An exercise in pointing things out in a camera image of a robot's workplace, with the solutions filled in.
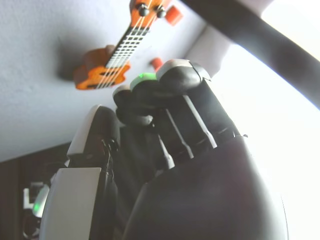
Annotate black bar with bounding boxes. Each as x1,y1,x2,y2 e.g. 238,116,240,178
179,0,320,111

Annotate white robot part green light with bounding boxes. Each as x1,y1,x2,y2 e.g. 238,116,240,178
22,181,52,238

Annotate red half-cylinder block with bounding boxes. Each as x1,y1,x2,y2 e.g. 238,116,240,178
149,57,165,73

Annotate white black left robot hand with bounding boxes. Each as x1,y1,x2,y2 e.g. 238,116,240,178
39,58,290,240

